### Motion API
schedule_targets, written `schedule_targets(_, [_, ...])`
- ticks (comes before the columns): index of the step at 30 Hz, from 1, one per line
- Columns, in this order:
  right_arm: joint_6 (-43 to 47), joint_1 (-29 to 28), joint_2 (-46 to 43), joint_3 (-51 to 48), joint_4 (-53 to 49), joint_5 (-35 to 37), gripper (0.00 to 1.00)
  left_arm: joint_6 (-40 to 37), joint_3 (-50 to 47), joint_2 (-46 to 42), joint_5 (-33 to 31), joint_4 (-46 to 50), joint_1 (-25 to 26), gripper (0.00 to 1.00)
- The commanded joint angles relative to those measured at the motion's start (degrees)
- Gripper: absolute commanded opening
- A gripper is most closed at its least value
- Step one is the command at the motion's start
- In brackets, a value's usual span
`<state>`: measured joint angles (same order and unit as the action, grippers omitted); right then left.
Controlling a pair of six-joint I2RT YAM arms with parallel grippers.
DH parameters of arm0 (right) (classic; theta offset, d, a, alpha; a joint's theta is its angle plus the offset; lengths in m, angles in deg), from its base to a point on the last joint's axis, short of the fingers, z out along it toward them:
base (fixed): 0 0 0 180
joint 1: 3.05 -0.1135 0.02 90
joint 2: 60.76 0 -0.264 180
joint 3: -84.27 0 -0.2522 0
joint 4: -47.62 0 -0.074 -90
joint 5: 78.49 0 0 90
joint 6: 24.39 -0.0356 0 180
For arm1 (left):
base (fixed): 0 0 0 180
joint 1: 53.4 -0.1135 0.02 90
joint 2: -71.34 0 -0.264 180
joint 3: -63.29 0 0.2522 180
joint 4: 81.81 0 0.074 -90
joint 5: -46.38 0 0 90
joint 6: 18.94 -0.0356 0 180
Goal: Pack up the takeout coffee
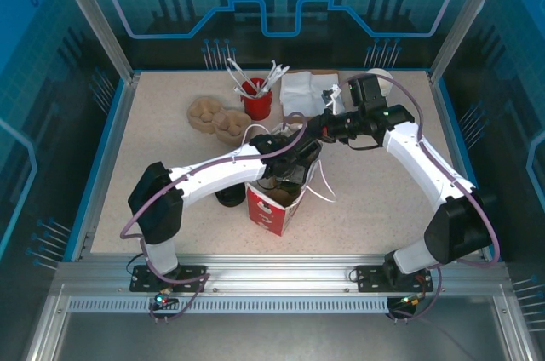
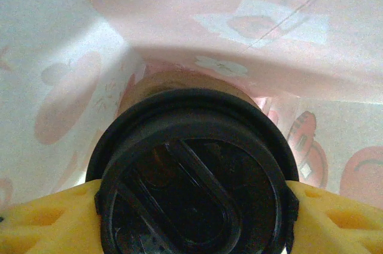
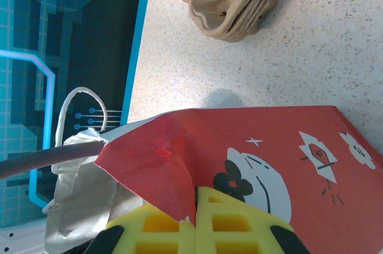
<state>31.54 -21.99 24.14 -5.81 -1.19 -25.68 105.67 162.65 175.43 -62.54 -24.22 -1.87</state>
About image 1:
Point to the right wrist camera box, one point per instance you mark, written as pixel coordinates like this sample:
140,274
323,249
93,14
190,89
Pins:
336,101

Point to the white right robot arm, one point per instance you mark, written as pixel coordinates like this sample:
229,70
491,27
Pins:
426,165

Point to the red and white paper bag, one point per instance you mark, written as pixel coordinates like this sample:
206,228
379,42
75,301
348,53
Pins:
268,216

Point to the red plastic holder cup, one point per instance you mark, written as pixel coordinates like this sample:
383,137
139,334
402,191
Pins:
255,103

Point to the small lit circuit board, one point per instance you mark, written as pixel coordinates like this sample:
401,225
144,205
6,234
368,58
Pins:
408,300
162,300

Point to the white paper cup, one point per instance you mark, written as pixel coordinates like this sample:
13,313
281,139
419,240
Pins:
383,72

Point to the white wrapped stirrer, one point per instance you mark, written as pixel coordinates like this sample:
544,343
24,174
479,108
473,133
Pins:
268,73
274,76
237,72
244,76
281,74
239,90

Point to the aluminium side rail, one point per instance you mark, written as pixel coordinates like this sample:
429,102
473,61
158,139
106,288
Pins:
119,118
449,118

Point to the stack of white napkins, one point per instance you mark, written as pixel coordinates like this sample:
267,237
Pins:
328,76

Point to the aluminium base beam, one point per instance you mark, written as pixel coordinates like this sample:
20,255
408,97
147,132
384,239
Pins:
277,276

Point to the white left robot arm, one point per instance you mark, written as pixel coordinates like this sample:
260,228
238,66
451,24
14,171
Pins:
213,173

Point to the aluminium frame post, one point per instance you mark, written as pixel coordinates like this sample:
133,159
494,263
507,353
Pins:
463,16
100,16

